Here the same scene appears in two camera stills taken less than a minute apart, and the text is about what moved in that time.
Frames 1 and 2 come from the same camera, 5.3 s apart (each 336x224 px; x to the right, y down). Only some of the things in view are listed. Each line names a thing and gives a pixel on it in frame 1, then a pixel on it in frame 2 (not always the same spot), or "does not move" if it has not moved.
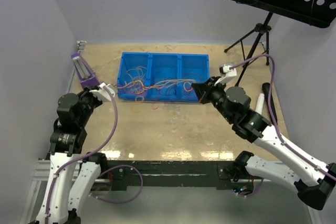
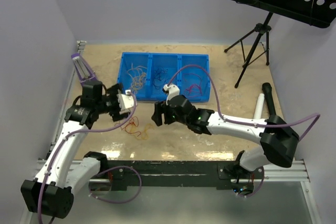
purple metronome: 86,75 does not move
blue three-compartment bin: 161,76 does not move
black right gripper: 203,90 to 160,108
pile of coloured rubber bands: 135,83 to 130,127
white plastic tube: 260,104 does not move
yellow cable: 133,82 to 137,75
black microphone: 265,88 does not move
